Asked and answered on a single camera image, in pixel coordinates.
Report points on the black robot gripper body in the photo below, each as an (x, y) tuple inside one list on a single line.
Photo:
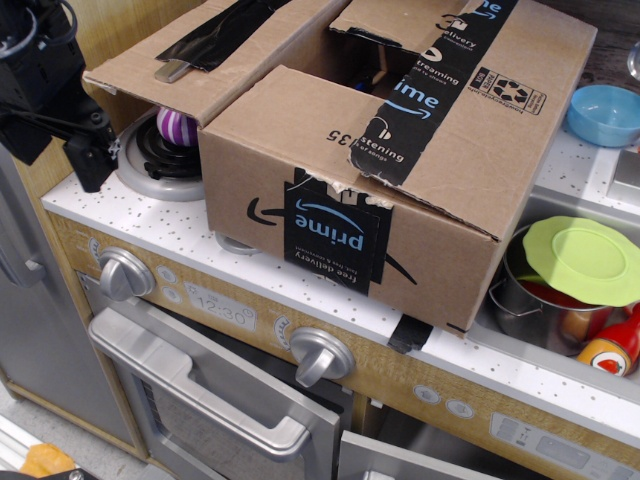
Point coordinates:
[(42, 95)]

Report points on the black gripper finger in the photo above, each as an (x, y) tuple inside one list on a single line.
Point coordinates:
[(93, 165)]

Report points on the brown cardboard prime box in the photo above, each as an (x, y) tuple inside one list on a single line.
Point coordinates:
[(388, 146)]

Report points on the front left stove burner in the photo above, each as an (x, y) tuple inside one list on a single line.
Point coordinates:
[(154, 167)]

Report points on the purple white striped toy onion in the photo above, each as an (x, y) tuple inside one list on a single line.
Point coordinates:
[(177, 128)]

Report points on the left silver oven knob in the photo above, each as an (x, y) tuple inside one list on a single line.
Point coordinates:
[(123, 275)]

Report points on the silver oven knob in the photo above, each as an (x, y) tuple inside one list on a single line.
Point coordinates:
[(320, 355), (123, 275)]

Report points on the small silver burner under box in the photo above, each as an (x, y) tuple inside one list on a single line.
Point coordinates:
[(233, 246)]

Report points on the grey toy fridge door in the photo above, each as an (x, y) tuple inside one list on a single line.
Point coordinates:
[(45, 351)]

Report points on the grey oven door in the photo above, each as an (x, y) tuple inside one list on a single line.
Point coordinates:
[(259, 384)]

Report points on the right silver oven knob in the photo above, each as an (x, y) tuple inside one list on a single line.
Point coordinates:
[(320, 355)]

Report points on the orange object on floor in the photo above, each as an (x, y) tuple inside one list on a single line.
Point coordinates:
[(46, 459)]

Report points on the black tape strip on counter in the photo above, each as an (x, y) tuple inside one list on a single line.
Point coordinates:
[(409, 335)]

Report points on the grey dishwasher door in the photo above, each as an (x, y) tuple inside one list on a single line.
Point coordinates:
[(361, 457)]

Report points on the stainless steel pot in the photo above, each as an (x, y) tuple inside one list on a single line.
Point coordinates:
[(529, 310)]

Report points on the green silicone lid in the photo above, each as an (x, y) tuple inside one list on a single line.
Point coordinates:
[(584, 259)]

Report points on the blue plastic bowl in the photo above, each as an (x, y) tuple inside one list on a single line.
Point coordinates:
[(604, 115)]

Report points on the red yellow toy ketchup bottle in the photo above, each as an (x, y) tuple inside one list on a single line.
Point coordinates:
[(615, 349)]

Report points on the silver oven door handle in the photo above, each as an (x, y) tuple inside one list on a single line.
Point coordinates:
[(163, 364)]

